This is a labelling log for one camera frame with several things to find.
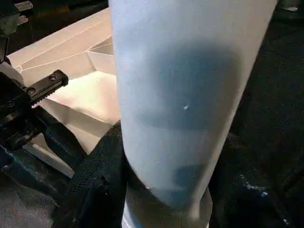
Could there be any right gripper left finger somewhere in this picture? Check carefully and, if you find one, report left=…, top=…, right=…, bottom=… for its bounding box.
left=50, top=121, right=129, bottom=228

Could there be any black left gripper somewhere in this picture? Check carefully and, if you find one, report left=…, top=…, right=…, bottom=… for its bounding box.
left=0, top=70, right=90, bottom=196

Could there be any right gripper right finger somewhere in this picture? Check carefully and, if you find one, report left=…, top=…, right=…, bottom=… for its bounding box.
left=209, top=133, right=304, bottom=228

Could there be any white plastic table top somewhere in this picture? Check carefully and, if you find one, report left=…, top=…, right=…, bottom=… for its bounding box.
left=7, top=7, right=123, bottom=180

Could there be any white plastic table leg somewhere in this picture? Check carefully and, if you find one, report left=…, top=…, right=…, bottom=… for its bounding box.
left=108, top=0, right=278, bottom=228

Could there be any black work mat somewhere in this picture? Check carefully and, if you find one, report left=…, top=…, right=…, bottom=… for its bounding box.
left=0, top=0, right=304, bottom=228

